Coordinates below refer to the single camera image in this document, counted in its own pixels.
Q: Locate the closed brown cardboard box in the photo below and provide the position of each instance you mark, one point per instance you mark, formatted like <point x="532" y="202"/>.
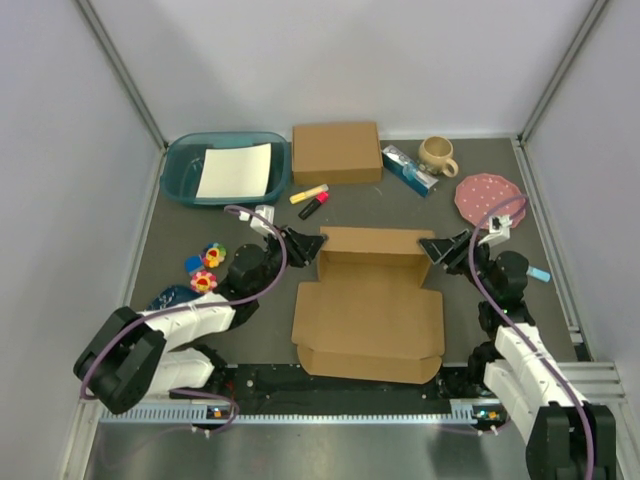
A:
<point x="336" y="153"/>

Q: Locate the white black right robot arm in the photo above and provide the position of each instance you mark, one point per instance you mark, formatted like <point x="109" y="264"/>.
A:
<point x="566" y="435"/>

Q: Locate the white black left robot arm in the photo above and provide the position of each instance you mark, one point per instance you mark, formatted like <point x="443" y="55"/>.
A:
<point x="137" y="354"/>

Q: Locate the brown cardboard box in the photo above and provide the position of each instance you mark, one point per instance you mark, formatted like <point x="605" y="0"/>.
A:
<point x="368" y="315"/>
<point x="336" y="153"/>

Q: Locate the yellow highlighter pen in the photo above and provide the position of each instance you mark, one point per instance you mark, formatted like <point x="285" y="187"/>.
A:
<point x="308" y="194"/>

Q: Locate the teal plastic bin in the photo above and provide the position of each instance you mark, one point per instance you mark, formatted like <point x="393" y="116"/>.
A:
<point x="184" y="163"/>

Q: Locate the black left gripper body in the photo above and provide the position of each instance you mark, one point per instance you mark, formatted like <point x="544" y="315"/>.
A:
<point x="275" y="258"/>

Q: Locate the grey slotted cable duct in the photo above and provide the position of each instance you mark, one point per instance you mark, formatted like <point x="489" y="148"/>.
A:
<point x="458" y="414"/>

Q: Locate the black pink highlighter pen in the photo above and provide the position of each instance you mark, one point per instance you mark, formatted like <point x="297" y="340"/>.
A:
<point x="313" y="205"/>

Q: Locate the green yellow plush flower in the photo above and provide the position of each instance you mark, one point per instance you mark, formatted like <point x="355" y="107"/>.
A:
<point x="213" y="255"/>

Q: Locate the beige ceramic mug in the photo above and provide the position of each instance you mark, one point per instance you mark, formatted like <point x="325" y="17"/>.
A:
<point x="436" y="156"/>

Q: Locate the pink plush flower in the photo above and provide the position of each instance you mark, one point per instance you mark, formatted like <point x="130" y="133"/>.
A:
<point x="203" y="282"/>

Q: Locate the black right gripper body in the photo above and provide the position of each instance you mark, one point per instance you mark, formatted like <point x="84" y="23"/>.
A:
<point x="483" y="264"/>

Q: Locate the white paper sheet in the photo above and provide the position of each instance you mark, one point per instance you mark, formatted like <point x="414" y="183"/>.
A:
<point x="235" y="173"/>

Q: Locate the blue toothbrush package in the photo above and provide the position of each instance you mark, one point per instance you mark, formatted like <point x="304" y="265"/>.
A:
<point x="407" y="170"/>

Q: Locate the dark blue patterned pouch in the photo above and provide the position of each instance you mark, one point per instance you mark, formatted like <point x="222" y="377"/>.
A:
<point x="172" y="296"/>

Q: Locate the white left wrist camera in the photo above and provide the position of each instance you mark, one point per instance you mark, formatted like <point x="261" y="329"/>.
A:
<point x="260" y="225"/>

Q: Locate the light blue marker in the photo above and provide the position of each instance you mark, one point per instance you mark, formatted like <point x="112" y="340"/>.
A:
<point x="538" y="274"/>

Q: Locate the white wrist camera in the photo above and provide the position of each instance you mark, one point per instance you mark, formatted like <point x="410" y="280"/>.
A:
<point x="499" y="231"/>
<point x="260" y="225"/>

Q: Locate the pink dotted plate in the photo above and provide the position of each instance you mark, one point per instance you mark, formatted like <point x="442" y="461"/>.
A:
<point x="477" y="194"/>

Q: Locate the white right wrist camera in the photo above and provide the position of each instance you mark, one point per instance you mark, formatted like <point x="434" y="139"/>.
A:
<point x="499" y="231"/>

